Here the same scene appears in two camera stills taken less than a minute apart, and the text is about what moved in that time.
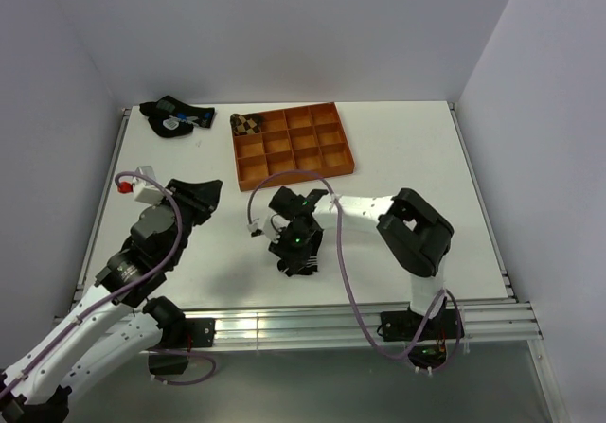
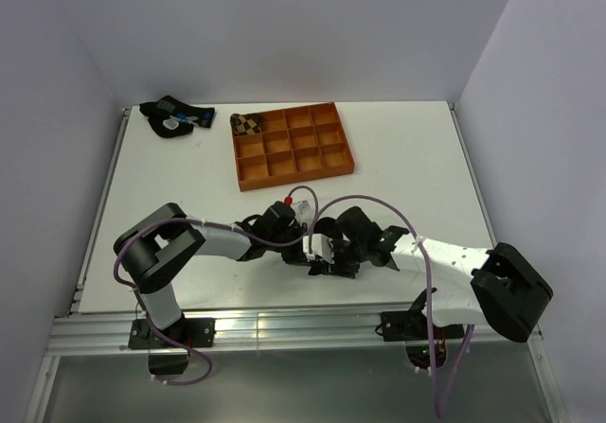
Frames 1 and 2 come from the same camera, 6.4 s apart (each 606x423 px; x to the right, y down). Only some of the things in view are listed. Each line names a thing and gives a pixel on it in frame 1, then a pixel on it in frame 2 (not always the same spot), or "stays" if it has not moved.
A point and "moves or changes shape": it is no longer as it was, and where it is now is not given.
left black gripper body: x=193 y=207 to x=291 y=255
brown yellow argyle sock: x=246 y=124 stays
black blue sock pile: x=170 y=118 stays
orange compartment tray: x=309 y=138 stays
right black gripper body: x=294 y=242 to x=347 y=256
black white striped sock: x=309 y=268 moves or changes shape
